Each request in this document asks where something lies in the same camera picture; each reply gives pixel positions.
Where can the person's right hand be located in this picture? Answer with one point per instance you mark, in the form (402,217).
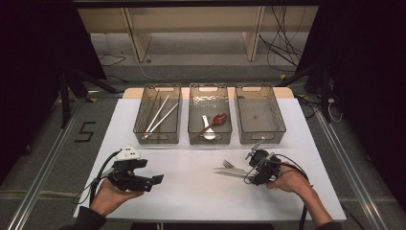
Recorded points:
(293,179)

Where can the metal fork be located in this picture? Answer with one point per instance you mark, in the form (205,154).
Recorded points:
(227,164)

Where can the yellow tape piece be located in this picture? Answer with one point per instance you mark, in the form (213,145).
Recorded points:
(283,77)
(92,100)

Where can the beige wooden desk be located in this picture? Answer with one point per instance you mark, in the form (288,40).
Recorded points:
(191,19)

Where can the white ceramic spoon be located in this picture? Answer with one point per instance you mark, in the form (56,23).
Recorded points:
(209,135)

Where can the white chopstick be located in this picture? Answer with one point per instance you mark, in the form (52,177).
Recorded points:
(158,115)
(162,119)

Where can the aluminium floor rail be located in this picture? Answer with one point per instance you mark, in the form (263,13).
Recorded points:
(351,166)
(41,179)

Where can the person's left hand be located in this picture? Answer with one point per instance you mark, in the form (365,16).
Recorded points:
(107,199)

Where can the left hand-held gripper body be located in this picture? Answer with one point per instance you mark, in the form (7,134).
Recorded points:
(127,182)

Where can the transparent grey plastic bin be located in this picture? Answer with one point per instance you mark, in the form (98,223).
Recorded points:
(258,118)
(209,102)
(172,127)

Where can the brown wooden spoon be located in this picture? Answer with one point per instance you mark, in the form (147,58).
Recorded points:
(219,119)

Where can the black curtain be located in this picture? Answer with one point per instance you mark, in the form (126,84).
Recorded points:
(32,48)
(367,64)

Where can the white table sheet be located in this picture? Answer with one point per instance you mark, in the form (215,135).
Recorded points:
(191,198)

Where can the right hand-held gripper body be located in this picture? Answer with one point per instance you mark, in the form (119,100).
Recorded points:
(268,167)

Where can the black tripod stand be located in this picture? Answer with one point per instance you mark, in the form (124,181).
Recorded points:
(65,96)
(325,92)

